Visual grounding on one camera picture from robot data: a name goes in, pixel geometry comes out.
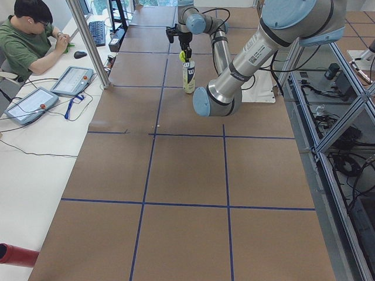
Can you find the rear teach pendant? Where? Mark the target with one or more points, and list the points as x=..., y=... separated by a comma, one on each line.
x=73, y=81

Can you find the clear tennis ball can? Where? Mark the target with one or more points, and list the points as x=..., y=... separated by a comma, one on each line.
x=188, y=74

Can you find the front teach pendant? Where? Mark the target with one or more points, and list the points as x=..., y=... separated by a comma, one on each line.
x=32, y=106

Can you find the seated person green shirt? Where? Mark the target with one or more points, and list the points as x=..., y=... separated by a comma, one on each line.
x=29, y=40

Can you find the black computer mouse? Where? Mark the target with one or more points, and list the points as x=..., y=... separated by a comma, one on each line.
x=79, y=54

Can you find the red cylinder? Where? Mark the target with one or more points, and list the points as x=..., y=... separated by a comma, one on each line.
x=17, y=256

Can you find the black computer box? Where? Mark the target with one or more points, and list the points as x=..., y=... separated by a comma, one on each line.
x=116, y=41

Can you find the teach pendant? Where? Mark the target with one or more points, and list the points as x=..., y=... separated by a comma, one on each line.
x=73, y=81
x=32, y=106

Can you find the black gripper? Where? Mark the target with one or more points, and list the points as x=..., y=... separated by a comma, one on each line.
x=184, y=38

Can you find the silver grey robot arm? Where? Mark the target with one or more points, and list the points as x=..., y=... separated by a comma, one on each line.
x=281, y=23

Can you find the black keyboard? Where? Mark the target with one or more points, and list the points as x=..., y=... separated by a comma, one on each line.
x=97, y=30

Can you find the yellow tennis ball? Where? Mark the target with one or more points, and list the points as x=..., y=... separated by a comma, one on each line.
x=182, y=56

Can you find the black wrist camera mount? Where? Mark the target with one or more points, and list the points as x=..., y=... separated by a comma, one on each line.
x=172, y=32

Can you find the black power brick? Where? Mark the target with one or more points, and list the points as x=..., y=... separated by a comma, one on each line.
x=331, y=71

